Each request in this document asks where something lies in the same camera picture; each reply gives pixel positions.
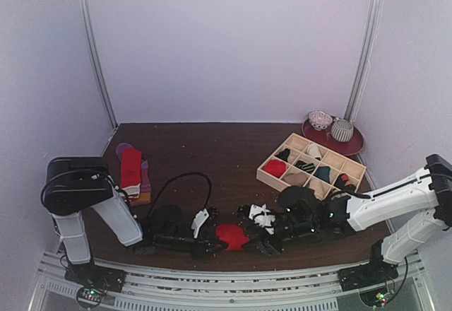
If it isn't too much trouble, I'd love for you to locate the cream sock with brown toe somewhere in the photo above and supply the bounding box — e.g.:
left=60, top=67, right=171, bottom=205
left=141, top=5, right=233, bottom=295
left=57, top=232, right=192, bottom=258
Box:
left=306, top=143, right=322, bottom=160

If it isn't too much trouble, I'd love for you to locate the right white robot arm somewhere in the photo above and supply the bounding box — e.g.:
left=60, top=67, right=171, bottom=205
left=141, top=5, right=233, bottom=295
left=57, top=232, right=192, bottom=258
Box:
left=243, top=154, right=451, bottom=284

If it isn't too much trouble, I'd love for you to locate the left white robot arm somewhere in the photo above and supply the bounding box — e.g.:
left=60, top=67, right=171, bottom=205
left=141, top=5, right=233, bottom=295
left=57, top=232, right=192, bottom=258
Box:
left=40, top=157, right=228, bottom=286

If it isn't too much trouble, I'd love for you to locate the tan sock roll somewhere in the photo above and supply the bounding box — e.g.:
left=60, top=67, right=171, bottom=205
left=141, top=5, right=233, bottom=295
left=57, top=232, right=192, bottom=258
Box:
left=282, top=172, right=309, bottom=187

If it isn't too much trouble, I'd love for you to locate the black white striped sock roll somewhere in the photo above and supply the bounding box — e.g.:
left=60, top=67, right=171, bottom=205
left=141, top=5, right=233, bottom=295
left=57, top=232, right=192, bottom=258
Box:
left=295, top=160, right=316, bottom=173

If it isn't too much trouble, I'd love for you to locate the teal sock roll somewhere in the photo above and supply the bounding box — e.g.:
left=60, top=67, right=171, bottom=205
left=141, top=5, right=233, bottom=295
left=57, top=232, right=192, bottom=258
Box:
left=314, top=166, right=331, bottom=183

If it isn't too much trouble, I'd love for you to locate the dark patterned sock roll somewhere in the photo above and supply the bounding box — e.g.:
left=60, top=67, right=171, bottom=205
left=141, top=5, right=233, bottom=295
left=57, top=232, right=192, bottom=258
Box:
left=333, top=173, right=356, bottom=191

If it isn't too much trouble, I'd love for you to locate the purple orange striped sock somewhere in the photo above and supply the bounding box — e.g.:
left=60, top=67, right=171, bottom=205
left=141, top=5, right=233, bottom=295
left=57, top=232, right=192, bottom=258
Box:
left=116, top=143, right=152, bottom=207

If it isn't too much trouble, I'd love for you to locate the rolled red sock in box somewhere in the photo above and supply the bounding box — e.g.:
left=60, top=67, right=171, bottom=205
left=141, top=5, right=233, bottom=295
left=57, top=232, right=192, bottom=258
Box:
left=263, top=159, right=287, bottom=178

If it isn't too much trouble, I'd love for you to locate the wooden compartment organiser box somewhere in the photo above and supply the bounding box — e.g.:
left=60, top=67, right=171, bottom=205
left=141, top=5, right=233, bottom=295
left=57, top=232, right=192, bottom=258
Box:
left=256, top=133, right=367, bottom=200

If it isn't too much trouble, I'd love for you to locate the black sock in box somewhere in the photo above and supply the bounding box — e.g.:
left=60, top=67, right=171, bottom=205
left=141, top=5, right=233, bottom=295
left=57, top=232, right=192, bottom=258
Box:
left=275, top=148, right=291, bottom=163

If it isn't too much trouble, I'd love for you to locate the red sock with striped cuff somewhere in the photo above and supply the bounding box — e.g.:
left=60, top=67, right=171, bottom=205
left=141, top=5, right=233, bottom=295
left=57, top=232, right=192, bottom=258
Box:
left=120, top=148, right=142, bottom=198

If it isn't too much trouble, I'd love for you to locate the dark red round plate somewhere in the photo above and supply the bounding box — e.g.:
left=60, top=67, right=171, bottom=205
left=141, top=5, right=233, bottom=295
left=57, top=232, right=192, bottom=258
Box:
left=301, top=119, right=364, bottom=157

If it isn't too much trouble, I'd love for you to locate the patterned white bowl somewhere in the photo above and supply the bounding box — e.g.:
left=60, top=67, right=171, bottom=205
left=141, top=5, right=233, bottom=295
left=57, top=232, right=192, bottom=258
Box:
left=308, top=110, right=333, bottom=131

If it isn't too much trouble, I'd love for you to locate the striped grey cup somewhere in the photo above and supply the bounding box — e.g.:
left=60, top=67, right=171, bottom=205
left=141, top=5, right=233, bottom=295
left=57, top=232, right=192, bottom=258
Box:
left=331, top=119, right=354, bottom=143

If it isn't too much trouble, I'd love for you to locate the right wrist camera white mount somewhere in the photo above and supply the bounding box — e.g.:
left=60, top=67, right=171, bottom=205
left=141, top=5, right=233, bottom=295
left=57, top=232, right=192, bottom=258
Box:
left=248, top=204, right=276, bottom=235

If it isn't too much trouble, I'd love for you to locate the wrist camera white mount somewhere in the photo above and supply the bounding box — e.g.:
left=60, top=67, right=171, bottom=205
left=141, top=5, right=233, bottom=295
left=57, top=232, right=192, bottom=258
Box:
left=248, top=204, right=276, bottom=235
left=191, top=209, right=210, bottom=239

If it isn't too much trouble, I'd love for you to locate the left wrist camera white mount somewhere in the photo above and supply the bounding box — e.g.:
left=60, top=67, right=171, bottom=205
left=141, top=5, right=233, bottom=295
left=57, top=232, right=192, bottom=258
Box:
left=191, top=209, right=210, bottom=239

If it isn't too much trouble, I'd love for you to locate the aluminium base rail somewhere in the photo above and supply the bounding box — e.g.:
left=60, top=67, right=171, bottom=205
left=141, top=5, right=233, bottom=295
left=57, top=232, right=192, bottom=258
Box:
left=29, top=249, right=432, bottom=311

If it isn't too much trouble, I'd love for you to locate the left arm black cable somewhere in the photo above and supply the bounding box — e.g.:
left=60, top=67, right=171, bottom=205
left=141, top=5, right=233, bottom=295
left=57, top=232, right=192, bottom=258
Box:
left=148, top=171, right=213, bottom=220

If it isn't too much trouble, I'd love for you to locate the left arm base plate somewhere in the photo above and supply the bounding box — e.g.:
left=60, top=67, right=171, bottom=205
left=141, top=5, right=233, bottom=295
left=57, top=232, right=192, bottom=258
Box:
left=64, top=264, right=126, bottom=293

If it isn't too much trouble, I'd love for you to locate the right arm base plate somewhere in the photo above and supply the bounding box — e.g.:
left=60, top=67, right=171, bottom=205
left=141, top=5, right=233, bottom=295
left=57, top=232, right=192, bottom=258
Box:
left=337, top=262, right=398, bottom=292

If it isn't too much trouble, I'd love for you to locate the right aluminium frame post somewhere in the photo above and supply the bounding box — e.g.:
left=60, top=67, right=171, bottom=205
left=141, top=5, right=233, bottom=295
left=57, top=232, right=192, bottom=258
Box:
left=344, top=0, right=383, bottom=123

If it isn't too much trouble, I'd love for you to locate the aluminium frame post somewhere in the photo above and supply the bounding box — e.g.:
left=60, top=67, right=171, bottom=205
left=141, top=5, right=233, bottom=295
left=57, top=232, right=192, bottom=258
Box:
left=344, top=0, right=383, bottom=123
left=78, top=0, right=119, bottom=130

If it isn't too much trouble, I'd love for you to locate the left aluminium frame post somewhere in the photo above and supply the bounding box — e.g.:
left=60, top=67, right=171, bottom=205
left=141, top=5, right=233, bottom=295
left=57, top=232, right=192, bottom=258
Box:
left=78, top=0, right=119, bottom=130

